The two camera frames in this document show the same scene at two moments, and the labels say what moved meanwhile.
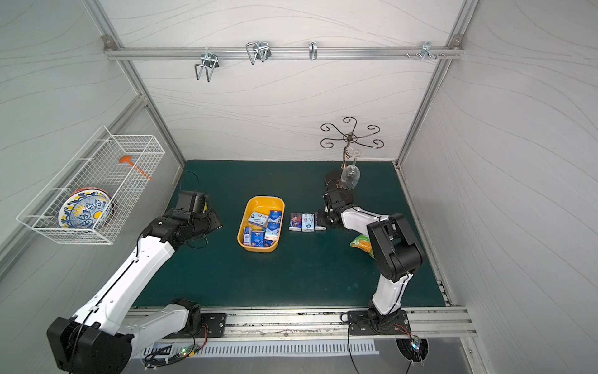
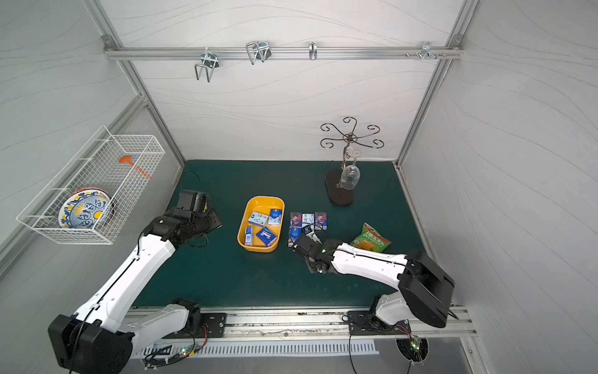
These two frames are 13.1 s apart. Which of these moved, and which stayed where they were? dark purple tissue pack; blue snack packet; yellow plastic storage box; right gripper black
Moved: right gripper black
Stayed: yellow plastic storage box; dark purple tissue pack; blue snack packet
